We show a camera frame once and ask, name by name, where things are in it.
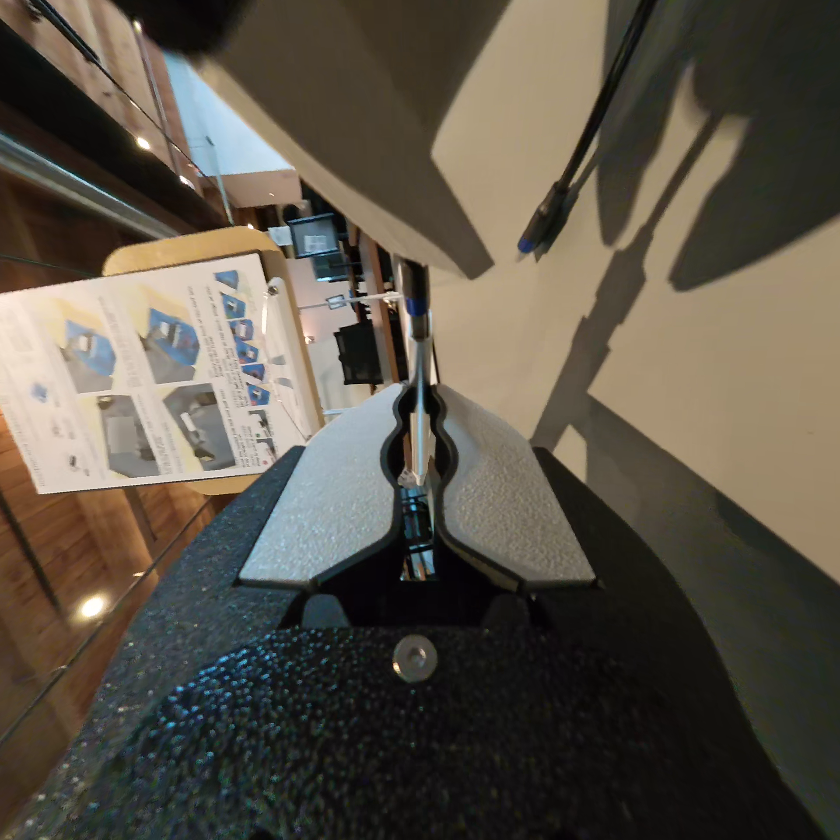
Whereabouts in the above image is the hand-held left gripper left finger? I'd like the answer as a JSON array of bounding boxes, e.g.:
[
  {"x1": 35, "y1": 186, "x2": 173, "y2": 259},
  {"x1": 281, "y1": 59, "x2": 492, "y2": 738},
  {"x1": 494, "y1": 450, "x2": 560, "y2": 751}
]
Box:
[{"x1": 238, "y1": 384, "x2": 404, "y2": 588}]

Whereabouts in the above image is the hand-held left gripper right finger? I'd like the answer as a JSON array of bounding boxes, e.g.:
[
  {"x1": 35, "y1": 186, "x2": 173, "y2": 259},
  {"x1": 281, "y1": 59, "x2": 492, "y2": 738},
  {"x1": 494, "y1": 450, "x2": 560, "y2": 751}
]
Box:
[{"x1": 434, "y1": 384, "x2": 598, "y2": 588}]

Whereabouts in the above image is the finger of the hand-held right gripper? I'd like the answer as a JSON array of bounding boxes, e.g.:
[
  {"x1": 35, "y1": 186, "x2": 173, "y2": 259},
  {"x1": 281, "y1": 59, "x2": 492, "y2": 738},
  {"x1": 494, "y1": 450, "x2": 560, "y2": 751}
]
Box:
[{"x1": 197, "y1": 0, "x2": 513, "y2": 281}]

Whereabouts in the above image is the silver usb hub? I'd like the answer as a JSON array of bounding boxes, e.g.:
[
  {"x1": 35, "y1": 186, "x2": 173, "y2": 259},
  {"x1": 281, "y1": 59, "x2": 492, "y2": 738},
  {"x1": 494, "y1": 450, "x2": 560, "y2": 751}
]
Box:
[{"x1": 397, "y1": 314, "x2": 435, "y2": 584}]

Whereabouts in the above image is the black blue-ringed usb cable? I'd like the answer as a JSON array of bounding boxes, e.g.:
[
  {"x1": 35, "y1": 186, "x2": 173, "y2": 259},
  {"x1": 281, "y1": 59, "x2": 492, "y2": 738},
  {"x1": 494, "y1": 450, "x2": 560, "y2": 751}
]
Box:
[{"x1": 399, "y1": 0, "x2": 660, "y2": 317}]

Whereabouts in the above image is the metal ceiling pipe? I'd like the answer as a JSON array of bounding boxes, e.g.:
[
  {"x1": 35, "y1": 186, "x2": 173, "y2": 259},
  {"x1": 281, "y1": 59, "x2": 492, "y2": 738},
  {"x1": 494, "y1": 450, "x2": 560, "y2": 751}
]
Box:
[{"x1": 0, "y1": 131, "x2": 178, "y2": 238}]

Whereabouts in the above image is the printed instruction board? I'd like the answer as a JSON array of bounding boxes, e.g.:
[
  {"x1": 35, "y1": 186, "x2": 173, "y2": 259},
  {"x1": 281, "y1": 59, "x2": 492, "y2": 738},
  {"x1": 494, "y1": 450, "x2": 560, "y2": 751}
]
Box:
[{"x1": 0, "y1": 225, "x2": 327, "y2": 497}]

